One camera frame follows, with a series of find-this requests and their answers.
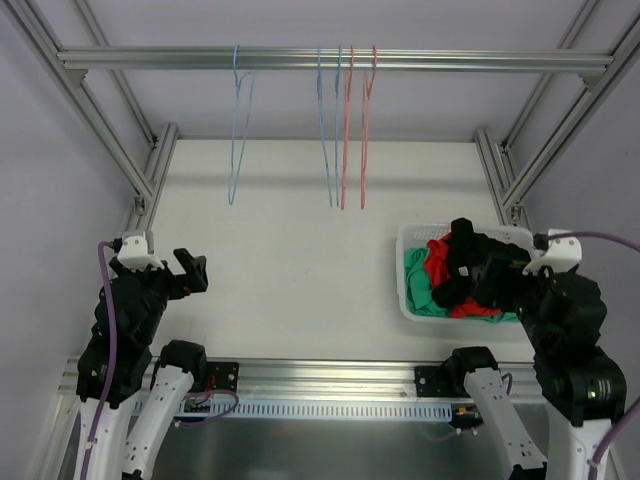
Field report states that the blue hanger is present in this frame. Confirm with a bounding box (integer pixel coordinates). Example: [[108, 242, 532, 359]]
[[333, 45, 343, 208], [227, 45, 255, 206], [316, 46, 334, 207]]

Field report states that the aluminium hanging rail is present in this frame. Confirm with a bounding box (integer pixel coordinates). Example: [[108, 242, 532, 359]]
[[57, 46, 614, 74]]

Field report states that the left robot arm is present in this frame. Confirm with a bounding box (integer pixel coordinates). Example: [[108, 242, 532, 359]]
[[74, 241, 209, 479]]

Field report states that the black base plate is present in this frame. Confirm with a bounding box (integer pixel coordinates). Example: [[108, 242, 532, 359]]
[[203, 360, 240, 392], [414, 365, 468, 399]]

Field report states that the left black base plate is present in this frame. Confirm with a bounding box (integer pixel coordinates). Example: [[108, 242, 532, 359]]
[[203, 360, 240, 392]]

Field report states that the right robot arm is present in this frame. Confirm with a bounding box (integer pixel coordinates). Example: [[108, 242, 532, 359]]
[[444, 254, 627, 479]]

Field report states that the pink hanger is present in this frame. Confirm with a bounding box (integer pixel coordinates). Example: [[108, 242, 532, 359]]
[[360, 45, 378, 210], [340, 46, 355, 210]]

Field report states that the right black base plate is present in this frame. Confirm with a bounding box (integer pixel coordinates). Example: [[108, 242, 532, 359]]
[[414, 365, 468, 399]]

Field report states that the red tank top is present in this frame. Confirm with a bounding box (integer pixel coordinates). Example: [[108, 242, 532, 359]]
[[423, 234, 502, 322]]

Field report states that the black tank top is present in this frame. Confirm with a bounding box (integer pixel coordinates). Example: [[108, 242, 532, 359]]
[[446, 218, 531, 297]]

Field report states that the green tank top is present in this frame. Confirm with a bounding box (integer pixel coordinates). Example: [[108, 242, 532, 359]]
[[404, 240, 518, 324]]

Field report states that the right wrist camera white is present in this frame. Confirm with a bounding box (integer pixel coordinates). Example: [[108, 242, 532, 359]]
[[522, 229, 583, 276]]

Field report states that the white plastic basket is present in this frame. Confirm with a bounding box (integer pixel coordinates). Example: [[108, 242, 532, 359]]
[[396, 223, 516, 325]]

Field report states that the front aluminium rail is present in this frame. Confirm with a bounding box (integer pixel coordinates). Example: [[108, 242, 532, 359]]
[[56, 358, 541, 403]]

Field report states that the white slotted cable duct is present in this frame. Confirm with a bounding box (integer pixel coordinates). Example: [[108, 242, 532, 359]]
[[129, 396, 454, 422]]

